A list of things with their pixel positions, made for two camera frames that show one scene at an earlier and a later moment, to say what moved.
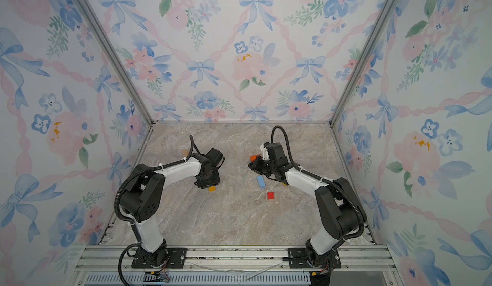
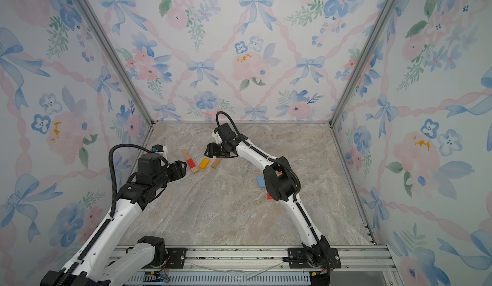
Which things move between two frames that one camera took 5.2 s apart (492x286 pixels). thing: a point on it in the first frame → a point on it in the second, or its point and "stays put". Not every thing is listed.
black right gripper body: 264,167 → 219,150
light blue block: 261,181 stays put
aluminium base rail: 237,266 stays put
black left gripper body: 214,180 → 174,172
